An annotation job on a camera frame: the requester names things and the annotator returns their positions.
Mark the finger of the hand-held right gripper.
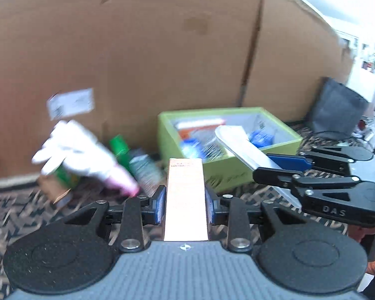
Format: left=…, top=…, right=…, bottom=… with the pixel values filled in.
left=266, top=145, right=352, bottom=176
left=252, top=167, right=363, bottom=201

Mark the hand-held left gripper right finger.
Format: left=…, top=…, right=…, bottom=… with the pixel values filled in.
left=204, top=185, right=307, bottom=253

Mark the white plastic piece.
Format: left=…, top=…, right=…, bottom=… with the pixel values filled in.
left=214, top=125, right=303, bottom=209

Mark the orange and white carton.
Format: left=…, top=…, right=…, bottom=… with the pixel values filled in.
left=174, top=118, right=227, bottom=140

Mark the person's right hand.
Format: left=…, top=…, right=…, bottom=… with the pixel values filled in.
left=347, top=222, right=375, bottom=276

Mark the small brown cardboard box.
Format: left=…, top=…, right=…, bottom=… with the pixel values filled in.
left=37, top=173, right=74, bottom=209

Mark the white long carton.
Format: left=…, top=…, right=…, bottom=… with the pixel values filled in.
left=163, top=158, right=211, bottom=242

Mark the light green box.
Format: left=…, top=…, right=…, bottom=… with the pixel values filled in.
left=158, top=107, right=303, bottom=194

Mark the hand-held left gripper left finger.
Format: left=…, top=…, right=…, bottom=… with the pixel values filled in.
left=62, top=185, right=167, bottom=253

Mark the black letter-patterned mat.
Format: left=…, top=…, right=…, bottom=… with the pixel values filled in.
left=0, top=122, right=375, bottom=300

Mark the white shipping label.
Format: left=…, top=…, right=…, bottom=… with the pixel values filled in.
left=47, top=88, right=95, bottom=121

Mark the blue plastic container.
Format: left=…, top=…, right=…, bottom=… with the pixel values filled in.
left=179, top=139, right=204, bottom=161

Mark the grey bag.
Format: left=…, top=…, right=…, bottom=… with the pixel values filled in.
left=306, top=76, right=370, bottom=140

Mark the white work glove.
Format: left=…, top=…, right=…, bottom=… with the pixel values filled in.
left=31, top=119, right=141, bottom=198

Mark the dark spray can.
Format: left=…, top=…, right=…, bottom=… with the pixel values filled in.
left=128, top=149, right=165, bottom=195

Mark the green bottle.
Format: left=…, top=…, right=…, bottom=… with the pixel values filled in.
left=109, top=134, right=132, bottom=167
left=51, top=164, right=81, bottom=189

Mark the large brown cardboard box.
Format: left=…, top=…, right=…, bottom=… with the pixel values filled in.
left=0, top=0, right=356, bottom=192

